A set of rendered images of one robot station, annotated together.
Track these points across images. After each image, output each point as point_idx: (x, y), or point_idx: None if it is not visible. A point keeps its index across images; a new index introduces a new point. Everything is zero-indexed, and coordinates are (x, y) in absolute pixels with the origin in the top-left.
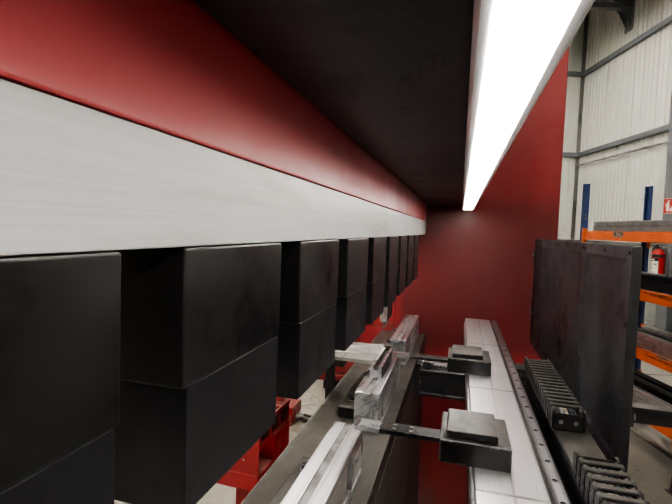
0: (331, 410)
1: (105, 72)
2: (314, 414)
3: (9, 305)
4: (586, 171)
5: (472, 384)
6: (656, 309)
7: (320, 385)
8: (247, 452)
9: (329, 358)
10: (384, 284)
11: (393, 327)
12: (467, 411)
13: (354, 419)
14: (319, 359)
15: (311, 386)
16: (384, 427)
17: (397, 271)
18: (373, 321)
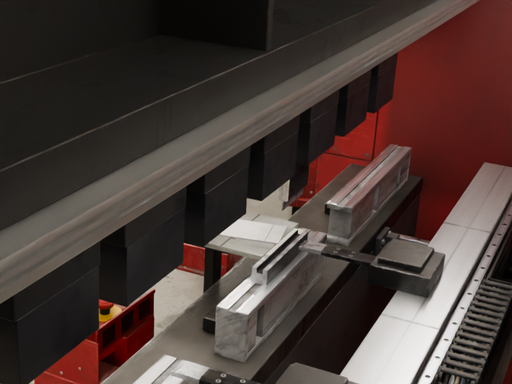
0: (197, 318)
1: None
2: (171, 323)
3: None
4: None
5: (388, 310)
6: None
7: (289, 213)
8: (84, 360)
9: (86, 329)
10: (248, 177)
11: (371, 161)
12: (315, 369)
13: (215, 340)
14: (62, 338)
15: (273, 214)
16: (207, 378)
17: (306, 129)
18: (210, 240)
